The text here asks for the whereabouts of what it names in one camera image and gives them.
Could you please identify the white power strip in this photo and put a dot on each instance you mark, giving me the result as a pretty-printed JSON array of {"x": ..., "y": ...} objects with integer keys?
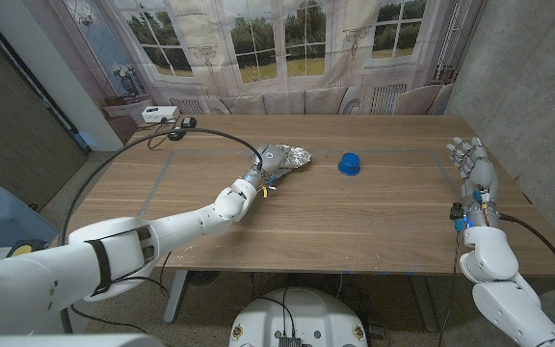
[{"x": 159, "y": 114}]

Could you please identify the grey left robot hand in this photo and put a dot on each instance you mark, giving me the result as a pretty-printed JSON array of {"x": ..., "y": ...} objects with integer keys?
[{"x": 270, "y": 156}]

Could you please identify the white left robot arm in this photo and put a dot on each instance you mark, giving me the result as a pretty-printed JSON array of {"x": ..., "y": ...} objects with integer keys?
[{"x": 176, "y": 226}]

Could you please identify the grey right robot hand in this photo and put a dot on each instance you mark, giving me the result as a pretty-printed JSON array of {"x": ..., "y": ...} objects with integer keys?
[{"x": 480, "y": 173}]

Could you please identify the blue plastic cup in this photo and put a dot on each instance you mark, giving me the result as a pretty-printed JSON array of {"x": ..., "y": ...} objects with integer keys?
[{"x": 349, "y": 164}]

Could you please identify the grey table leg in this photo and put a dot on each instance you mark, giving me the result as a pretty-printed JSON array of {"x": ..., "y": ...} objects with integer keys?
[
  {"x": 175, "y": 294},
  {"x": 424, "y": 303}
]

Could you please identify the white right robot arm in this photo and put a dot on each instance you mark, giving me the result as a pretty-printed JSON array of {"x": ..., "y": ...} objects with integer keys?
[{"x": 504, "y": 299}]

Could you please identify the printed window scene backdrop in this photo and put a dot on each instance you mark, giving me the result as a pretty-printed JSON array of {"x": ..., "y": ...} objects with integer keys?
[{"x": 258, "y": 48}]

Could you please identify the white robot torso base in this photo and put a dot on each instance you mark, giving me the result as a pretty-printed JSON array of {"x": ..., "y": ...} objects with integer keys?
[{"x": 299, "y": 318}]

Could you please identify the crinkled aluminum foil sheet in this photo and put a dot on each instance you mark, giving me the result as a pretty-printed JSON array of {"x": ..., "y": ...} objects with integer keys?
[{"x": 299, "y": 155}]

